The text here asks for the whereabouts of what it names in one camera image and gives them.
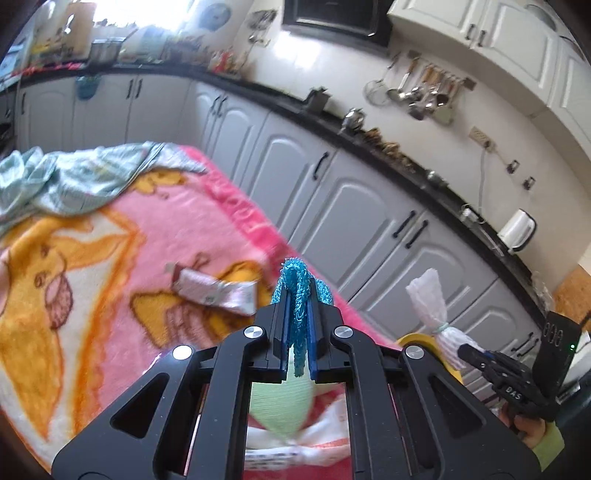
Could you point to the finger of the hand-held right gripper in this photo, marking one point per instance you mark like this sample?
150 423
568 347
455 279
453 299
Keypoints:
475 356

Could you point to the brown dried food pile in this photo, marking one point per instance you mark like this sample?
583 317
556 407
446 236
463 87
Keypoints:
392 150

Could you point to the white electric kettle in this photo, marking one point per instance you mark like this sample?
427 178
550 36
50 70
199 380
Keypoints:
515 228

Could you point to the teal hanging basket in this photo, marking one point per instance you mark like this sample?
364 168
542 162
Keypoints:
87 87

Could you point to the white kitchen cabinets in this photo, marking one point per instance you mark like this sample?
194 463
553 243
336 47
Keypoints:
351 207
508 46

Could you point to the particle board panel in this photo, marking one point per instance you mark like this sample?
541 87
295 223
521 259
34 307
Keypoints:
572 295

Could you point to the white plastic bag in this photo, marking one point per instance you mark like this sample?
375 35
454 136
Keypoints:
427 295

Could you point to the person's right hand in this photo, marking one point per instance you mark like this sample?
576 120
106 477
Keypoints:
528 429

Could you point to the dark lidded container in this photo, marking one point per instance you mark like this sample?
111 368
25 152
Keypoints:
319 99

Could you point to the light blue cloth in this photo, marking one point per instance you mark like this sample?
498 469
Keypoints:
69 180

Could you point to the wall power strip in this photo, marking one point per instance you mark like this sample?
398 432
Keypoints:
482 138

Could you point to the row of hanging kitchen utensils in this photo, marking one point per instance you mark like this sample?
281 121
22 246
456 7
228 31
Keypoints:
427 92

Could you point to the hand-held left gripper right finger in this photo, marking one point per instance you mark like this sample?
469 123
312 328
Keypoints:
316 341

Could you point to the kitchen window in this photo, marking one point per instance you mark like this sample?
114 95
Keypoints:
138 11

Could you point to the steel lidded canister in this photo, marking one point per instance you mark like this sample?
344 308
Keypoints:
353 119

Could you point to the black range hood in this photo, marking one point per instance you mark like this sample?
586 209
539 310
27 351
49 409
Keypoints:
332 18

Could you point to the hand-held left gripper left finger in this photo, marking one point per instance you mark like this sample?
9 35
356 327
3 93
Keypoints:
282 334

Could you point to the group of condiment bottles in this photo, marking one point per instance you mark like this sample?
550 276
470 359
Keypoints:
224 62

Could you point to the black kitchen countertop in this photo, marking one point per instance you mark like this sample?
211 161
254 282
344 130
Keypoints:
286 99

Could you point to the small round wall fan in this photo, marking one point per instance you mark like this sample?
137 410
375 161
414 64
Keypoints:
216 18

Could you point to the small metal bowl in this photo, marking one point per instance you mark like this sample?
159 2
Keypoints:
437 177

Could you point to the white upper kitchen cabinets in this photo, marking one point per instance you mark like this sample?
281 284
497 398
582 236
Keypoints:
508 46

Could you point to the small black wall switch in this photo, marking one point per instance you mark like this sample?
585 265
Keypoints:
512 166
529 183

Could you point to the white lower kitchen cabinets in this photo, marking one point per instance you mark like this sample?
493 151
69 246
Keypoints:
351 207

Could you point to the silver foil packet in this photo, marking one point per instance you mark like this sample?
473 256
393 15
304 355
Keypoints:
207 290

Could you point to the pink printed blanket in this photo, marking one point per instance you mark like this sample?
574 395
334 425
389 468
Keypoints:
92 277

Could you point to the steel cooking pot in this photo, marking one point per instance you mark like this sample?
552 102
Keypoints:
107 51

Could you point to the blue and green knitted pouch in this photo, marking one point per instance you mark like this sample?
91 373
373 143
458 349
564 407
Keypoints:
295 277

